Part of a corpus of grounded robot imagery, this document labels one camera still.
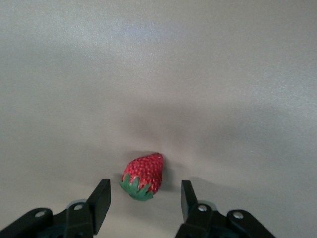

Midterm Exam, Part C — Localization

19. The table cover sheet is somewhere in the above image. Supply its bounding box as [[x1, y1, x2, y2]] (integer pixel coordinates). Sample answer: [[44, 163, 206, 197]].
[[0, 0, 317, 238]]

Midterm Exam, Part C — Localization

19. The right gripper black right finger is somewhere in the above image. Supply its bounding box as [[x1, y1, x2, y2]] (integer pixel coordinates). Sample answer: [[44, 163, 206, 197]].
[[174, 180, 277, 238]]

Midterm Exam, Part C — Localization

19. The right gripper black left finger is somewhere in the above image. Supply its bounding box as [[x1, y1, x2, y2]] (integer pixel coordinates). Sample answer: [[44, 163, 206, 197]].
[[0, 178, 111, 238]]

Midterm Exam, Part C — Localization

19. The red strawberry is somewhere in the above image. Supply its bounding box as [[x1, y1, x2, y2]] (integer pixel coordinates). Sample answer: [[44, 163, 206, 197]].
[[119, 152, 165, 201]]

